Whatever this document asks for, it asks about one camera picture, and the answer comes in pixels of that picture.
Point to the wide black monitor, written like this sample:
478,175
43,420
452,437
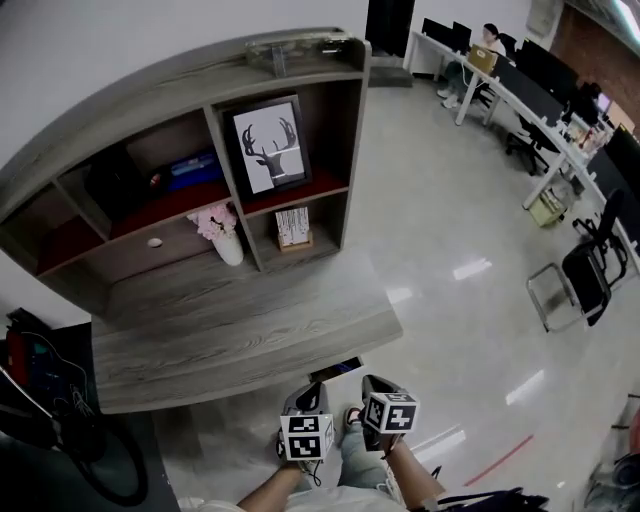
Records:
622,155

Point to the black rubber hoop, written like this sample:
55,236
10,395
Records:
135,470

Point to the white wall unit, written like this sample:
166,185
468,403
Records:
544,17

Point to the grey door step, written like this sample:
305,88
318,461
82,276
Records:
390,76

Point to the black cantilever chair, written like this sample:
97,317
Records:
590,280

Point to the red tool bag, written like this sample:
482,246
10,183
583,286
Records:
20,350

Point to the tree print desk calendar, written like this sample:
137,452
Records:
292,227

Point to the pale green storage box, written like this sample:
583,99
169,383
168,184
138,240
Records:
547,207

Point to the dark grey floor mat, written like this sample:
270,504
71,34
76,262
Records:
155,480

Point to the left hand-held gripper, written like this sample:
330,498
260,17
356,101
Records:
305,437

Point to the white drawer with brown interior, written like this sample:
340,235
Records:
325,372

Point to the black swivel office chair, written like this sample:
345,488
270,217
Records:
530,145

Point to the person's grey trouser leg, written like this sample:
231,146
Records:
360,455

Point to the small dark red gadget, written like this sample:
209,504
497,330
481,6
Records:
158,180

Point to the small black monitor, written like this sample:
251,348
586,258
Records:
462,36
437,31

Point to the black box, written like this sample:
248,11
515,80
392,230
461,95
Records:
117,185

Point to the person's right forearm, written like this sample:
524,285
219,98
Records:
412,470

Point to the pink flower bouquet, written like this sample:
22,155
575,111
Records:
212,222

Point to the dark desk partition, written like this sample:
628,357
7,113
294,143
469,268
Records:
525,90

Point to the red floor tape strip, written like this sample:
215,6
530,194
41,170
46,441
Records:
500,460

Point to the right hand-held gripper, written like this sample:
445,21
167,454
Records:
392,412

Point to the cardboard box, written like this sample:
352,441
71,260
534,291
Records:
482,57

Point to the white ceramic vase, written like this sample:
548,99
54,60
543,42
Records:
230,250

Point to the framed deer picture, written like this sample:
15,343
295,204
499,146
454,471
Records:
267,150

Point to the person's white shirt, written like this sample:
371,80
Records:
310,500

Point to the long white office desk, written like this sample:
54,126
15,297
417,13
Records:
560,140

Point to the grey wooden desk hutch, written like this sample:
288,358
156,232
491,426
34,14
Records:
150,95

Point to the black bag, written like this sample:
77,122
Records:
480,502

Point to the blue flat box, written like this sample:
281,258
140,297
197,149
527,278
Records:
195,172

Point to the large black monitor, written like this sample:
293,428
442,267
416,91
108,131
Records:
545,67

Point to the person's left forearm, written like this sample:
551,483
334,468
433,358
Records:
275,485

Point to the person's shoe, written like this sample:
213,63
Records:
351,417

